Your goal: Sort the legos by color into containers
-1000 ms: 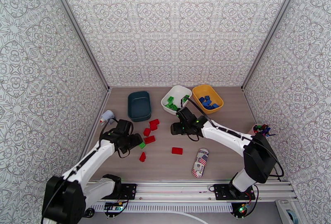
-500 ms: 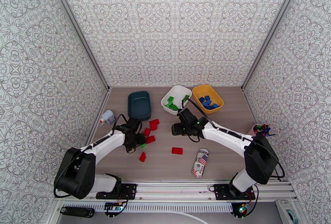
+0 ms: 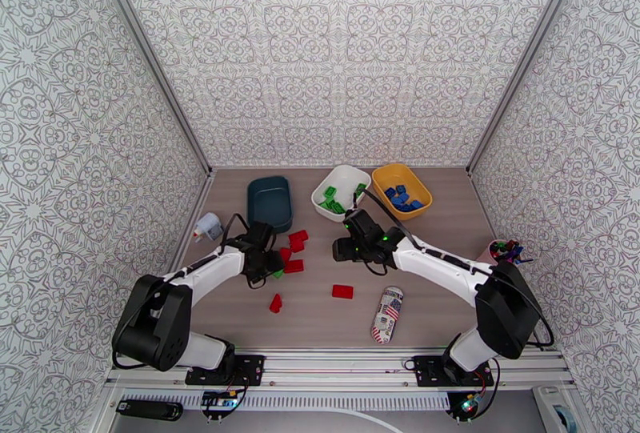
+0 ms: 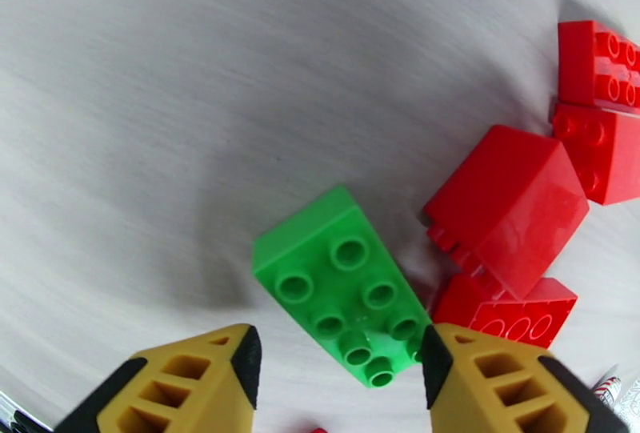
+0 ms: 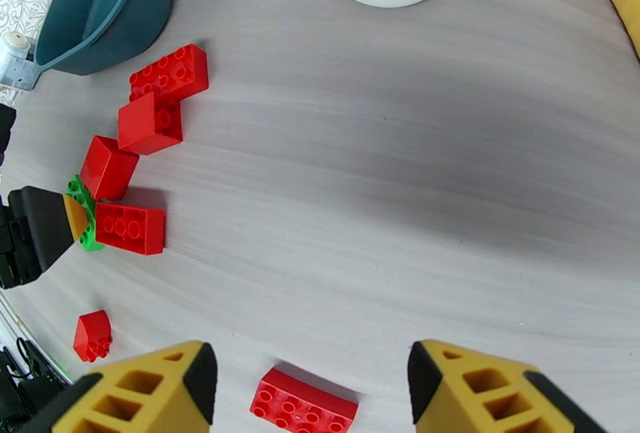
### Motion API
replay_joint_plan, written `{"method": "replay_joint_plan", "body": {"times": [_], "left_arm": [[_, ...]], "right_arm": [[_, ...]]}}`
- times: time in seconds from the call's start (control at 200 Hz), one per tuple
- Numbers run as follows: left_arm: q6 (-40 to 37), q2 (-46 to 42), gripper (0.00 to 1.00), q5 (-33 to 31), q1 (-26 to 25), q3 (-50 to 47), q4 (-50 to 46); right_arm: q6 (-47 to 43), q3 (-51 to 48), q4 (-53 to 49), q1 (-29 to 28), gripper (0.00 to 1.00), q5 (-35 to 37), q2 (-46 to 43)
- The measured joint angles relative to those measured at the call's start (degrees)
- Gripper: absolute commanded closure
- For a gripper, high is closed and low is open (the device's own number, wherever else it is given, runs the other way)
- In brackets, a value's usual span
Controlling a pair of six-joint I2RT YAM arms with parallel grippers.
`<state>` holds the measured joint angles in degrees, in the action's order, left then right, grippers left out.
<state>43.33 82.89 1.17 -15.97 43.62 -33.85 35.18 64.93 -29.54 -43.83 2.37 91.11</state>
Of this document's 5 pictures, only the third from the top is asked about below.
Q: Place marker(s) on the red lego brick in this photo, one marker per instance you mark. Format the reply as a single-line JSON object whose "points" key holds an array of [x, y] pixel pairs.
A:
{"points": [[275, 304], [297, 246], [285, 254], [342, 291], [298, 235], [293, 266]]}

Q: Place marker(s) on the green lego brick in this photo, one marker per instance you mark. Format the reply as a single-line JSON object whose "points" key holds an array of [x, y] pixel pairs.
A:
{"points": [[327, 205], [339, 208], [277, 274], [329, 192], [360, 190]]}

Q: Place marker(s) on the blue lego brick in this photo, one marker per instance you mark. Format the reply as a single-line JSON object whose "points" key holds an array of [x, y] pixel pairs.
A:
{"points": [[418, 204], [407, 207], [398, 200], [401, 190], [389, 192]]}

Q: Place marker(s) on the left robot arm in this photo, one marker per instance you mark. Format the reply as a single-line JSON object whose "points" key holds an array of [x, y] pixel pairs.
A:
{"points": [[150, 321]]}

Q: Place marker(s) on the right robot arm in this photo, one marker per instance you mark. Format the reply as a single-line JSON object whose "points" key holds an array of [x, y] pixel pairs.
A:
{"points": [[505, 311]]}

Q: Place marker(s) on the white glue bottle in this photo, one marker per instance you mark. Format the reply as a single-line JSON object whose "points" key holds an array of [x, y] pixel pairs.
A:
{"points": [[209, 226]]}

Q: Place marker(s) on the dark teal plastic container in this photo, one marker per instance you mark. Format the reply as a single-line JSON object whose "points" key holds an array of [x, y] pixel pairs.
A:
{"points": [[269, 204]]}

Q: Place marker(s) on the flag print pencil case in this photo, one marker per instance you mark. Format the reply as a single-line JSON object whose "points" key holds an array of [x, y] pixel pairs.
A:
{"points": [[387, 314]]}

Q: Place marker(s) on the white plastic container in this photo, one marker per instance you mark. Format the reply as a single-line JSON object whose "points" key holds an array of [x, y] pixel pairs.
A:
{"points": [[345, 176]]}

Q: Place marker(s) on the yellow plastic container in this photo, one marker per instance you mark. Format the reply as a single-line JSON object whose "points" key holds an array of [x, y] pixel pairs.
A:
{"points": [[401, 174]]}

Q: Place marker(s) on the pink cup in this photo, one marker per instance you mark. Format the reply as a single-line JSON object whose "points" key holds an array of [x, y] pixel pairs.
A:
{"points": [[482, 254]]}

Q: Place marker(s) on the purple marker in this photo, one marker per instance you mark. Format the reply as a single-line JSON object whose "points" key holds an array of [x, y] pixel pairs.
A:
{"points": [[507, 260]]}

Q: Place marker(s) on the blue marker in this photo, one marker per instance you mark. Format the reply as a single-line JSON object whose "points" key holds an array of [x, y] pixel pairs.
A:
{"points": [[516, 249]]}

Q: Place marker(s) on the black handheld device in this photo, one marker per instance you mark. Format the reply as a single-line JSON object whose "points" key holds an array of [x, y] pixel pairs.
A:
{"points": [[150, 409]]}

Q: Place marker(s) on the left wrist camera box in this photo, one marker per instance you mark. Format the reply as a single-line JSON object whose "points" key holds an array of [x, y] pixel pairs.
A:
{"points": [[261, 234]]}

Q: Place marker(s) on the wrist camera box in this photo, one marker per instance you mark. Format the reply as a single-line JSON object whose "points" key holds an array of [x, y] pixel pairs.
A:
{"points": [[360, 222], [261, 234]]}

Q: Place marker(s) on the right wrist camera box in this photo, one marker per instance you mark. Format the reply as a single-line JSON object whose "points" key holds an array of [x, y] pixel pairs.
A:
{"points": [[360, 222]]}

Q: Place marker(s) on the aluminium table edge rail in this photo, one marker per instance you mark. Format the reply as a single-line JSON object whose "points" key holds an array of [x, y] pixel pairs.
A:
{"points": [[482, 204], [192, 216]]}

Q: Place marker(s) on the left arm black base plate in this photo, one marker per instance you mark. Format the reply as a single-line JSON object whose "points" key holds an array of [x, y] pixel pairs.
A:
{"points": [[250, 369]]}

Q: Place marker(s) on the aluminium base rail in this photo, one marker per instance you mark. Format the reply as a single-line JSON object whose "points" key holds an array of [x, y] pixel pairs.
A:
{"points": [[340, 369]]}

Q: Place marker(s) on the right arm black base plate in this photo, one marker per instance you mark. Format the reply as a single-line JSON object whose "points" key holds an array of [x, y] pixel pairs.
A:
{"points": [[427, 371]]}

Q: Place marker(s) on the aluminium frame post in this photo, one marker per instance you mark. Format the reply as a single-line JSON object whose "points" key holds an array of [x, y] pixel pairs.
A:
{"points": [[150, 61], [525, 51]]}

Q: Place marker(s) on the grey metal bracket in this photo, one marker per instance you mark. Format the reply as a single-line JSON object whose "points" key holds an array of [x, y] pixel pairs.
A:
{"points": [[550, 406]]}

